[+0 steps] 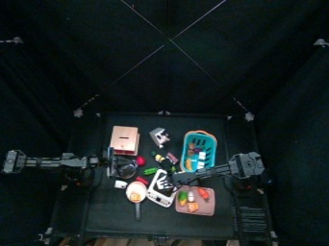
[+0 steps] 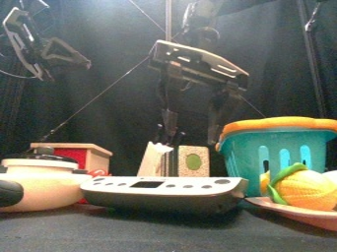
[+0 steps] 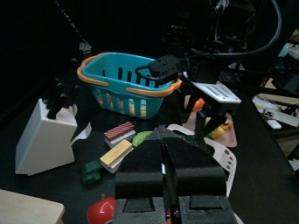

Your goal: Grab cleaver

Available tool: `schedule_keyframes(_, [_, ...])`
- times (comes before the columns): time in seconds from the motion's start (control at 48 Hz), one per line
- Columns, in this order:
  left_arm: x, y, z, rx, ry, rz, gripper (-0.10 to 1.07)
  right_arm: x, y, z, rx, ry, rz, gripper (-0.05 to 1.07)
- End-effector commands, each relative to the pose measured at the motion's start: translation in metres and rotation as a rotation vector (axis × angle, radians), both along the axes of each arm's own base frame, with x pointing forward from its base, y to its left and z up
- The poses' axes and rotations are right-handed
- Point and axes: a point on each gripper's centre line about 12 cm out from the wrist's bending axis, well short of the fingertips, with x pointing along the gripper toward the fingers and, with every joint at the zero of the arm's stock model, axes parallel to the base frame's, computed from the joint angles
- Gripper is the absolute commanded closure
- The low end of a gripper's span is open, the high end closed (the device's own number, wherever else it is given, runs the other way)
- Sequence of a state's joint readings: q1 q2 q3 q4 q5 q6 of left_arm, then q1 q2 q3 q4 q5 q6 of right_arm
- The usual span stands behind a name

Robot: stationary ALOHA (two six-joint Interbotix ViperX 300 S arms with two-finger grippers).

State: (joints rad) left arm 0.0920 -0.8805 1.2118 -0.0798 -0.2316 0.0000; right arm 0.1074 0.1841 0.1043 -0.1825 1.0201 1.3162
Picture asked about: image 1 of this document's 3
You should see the pink toy cleaver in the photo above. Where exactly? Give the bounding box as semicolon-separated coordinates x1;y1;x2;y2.
164;152;181;165

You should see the toy corn cob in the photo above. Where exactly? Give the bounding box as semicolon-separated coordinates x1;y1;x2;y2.
178;191;189;207

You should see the orange toy carrot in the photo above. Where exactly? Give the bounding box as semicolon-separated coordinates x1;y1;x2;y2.
197;187;213;203

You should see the pink toy toaster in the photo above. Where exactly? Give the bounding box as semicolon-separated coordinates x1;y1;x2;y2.
110;125;142;157

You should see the toy frying pan with egg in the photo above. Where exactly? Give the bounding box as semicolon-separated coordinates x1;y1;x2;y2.
124;181;148;222

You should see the pink toy cutting board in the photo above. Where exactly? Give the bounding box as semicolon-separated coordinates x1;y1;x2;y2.
174;185;217;217

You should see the teal basket orange rim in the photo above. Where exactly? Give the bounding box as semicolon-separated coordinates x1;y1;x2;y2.
181;130;218;173

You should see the grey toy coffee machine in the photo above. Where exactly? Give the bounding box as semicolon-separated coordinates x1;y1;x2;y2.
148;127;173;149

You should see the thin white cord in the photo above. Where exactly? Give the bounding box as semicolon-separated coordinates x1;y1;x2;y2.
79;0;227;110
120;0;249;113

